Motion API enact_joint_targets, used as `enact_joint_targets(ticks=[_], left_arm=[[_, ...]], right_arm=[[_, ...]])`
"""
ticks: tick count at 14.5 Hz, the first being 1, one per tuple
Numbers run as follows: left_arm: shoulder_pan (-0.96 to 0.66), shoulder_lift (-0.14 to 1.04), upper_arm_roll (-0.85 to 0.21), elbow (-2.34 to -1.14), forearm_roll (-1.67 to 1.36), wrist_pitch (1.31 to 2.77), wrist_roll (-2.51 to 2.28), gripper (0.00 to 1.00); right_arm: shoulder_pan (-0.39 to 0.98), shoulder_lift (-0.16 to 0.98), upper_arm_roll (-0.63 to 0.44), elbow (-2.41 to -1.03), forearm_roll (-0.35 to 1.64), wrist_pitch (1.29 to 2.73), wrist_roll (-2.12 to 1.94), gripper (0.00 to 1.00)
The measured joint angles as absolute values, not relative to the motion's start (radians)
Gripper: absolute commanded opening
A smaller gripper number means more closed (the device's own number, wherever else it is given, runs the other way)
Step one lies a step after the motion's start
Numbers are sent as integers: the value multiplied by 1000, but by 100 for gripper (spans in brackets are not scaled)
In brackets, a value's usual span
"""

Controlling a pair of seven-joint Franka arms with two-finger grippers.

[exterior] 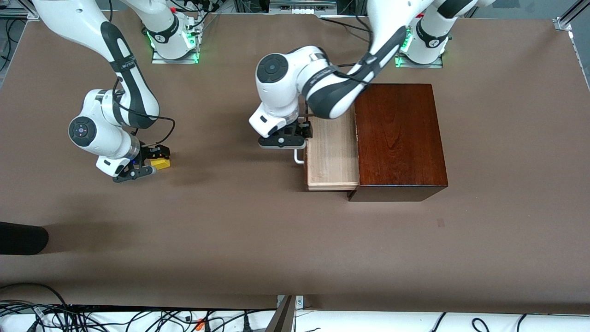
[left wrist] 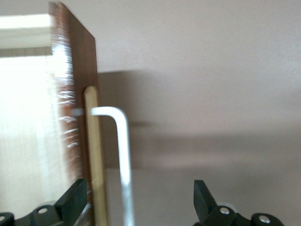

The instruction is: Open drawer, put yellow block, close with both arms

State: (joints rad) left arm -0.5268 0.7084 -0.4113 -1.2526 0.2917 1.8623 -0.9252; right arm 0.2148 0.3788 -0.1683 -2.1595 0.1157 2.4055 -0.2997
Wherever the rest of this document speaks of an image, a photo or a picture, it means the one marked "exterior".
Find black cylindrical object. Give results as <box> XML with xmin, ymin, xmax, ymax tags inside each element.
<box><xmin>0</xmin><ymin>221</ymin><xmax>49</xmax><ymax>255</ymax></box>

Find black base cable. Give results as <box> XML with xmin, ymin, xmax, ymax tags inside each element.
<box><xmin>320</xmin><ymin>18</ymin><xmax>370</xmax><ymax>34</ymax></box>

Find grey aluminium frame strut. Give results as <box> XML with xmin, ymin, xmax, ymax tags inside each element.
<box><xmin>265</xmin><ymin>295</ymin><xmax>305</xmax><ymax>332</ymax></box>

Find tangled black cables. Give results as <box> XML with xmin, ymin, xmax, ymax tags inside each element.
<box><xmin>0</xmin><ymin>282</ymin><xmax>277</xmax><ymax>332</ymax></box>

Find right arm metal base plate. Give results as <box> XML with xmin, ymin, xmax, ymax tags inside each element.
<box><xmin>152</xmin><ymin>46</ymin><xmax>200</xmax><ymax>64</ymax></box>

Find aluminium corner bracket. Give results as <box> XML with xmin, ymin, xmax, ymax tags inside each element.
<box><xmin>553</xmin><ymin>0</ymin><xmax>590</xmax><ymax>32</ymax></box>

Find dark brown wooden cabinet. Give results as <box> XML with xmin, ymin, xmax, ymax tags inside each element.
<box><xmin>347</xmin><ymin>83</ymin><xmax>448</xmax><ymax>202</ymax></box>

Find aluminium frame rail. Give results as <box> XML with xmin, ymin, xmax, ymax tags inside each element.
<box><xmin>0</xmin><ymin>7</ymin><xmax>40</xmax><ymax>20</ymax></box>

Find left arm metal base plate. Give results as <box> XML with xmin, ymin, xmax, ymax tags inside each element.
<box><xmin>395</xmin><ymin>54</ymin><xmax>444</xmax><ymax>69</ymax></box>

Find wooden drawer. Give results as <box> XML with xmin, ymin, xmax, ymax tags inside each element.
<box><xmin>304</xmin><ymin>110</ymin><xmax>360</xmax><ymax>191</ymax></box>

